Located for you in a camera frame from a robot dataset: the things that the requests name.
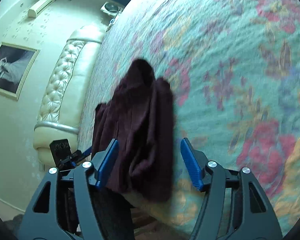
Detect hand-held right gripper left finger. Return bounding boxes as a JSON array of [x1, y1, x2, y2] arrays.
[[17, 139, 120, 240]]

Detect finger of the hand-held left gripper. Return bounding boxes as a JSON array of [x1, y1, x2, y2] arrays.
[[74, 147, 93, 162]]

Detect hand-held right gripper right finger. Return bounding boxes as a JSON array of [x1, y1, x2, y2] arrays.
[[180, 137, 283, 240]]

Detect maroon pants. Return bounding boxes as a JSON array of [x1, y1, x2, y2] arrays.
[[91, 59, 177, 203]]

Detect cream tufted headboard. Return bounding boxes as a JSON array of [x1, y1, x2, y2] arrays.
[[33, 25, 108, 170]]

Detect framed black-and-white photo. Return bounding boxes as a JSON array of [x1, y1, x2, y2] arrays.
[[0, 42, 40, 102]]

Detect floral bedspread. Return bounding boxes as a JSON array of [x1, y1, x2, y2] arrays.
[[76, 0, 300, 238]]

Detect white floor fan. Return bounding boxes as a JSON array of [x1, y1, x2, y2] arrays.
[[101, 2, 123, 15]]

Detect cream wall air conditioner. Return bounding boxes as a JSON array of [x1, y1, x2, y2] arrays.
[[27, 0, 56, 18]]

